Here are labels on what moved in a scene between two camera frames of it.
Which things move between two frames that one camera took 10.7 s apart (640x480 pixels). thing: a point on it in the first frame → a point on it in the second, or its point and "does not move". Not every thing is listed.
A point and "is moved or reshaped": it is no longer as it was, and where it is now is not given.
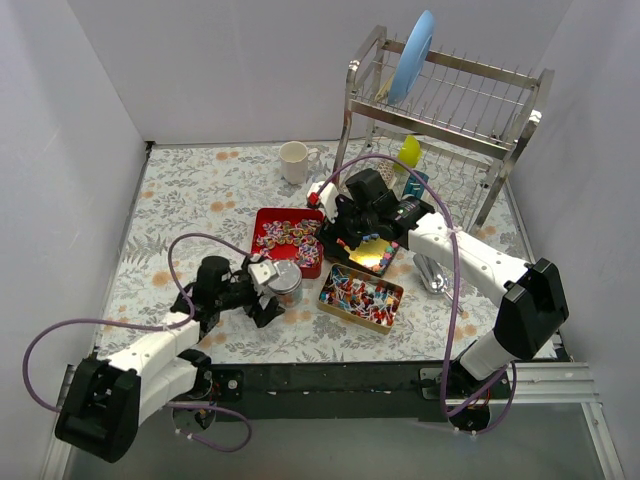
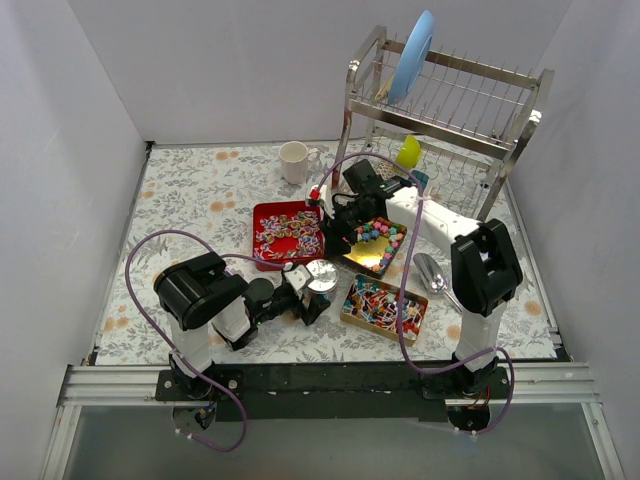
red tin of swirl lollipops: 290,234 is moved or reshaped
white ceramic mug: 295,161 does not move
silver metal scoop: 433,275 does not move
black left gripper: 258,298 → 304,302
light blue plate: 413,60 does not move
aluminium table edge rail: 553,383 does not move
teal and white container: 414,186 does not move
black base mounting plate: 371,391 does not move
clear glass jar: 291,300 is moved or reshaped
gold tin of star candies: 372,254 does not move
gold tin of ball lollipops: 359,298 is moved or reshaped
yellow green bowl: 409,153 does not move
